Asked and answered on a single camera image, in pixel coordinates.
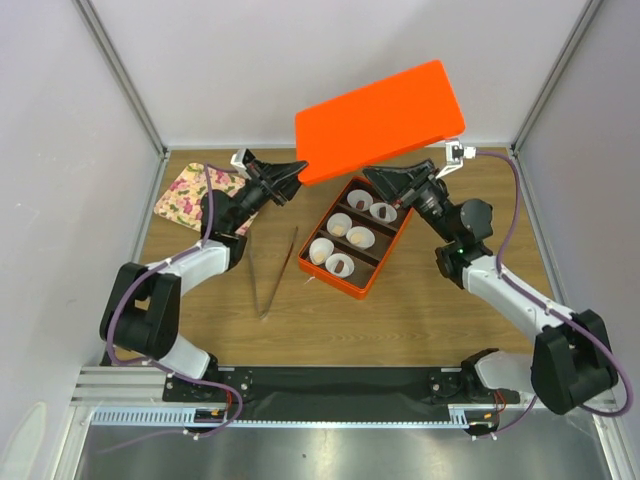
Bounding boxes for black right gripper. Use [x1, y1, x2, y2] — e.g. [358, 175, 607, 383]
[361, 159, 457, 244]

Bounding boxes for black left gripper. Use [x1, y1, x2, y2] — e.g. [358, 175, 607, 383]
[228, 159, 310, 233]

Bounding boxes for orange box lid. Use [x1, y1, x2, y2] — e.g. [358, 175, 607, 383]
[295, 60, 466, 186]

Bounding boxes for steel serving tongs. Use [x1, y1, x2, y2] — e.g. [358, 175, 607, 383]
[246, 226, 299, 321]

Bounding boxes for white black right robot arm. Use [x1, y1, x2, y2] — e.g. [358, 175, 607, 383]
[363, 160, 619, 415]

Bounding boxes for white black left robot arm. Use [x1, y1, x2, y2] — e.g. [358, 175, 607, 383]
[99, 149, 308, 400]

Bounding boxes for orange chocolate box base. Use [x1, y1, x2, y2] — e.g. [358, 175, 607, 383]
[298, 177, 411, 300]

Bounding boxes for white paper cup five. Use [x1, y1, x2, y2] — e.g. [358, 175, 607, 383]
[369, 202, 398, 224]

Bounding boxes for white paper cup six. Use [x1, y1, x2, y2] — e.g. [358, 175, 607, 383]
[346, 189, 374, 211]

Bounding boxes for white paper cup three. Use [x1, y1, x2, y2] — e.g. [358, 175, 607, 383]
[346, 226, 375, 250]

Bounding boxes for white paper cup four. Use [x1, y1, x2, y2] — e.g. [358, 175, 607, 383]
[326, 213, 352, 238]

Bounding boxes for white paper cup two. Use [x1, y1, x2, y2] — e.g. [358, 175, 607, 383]
[309, 237, 334, 266]

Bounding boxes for white paper cup one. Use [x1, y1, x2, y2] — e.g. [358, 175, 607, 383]
[325, 253, 355, 279]

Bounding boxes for floral pattern tray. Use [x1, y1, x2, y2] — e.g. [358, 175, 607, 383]
[153, 163, 246, 231]

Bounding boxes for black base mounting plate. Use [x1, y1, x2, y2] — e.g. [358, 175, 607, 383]
[162, 366, 521, 424]

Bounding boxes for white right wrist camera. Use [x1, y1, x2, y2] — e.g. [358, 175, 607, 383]
[436, 140, 477, 179]

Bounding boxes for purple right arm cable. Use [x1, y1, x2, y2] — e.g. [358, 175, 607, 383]
[469, 148, 634, 441]

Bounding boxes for grey slotted cable duct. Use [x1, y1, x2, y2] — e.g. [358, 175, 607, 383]
[92, 404, 496, 429]

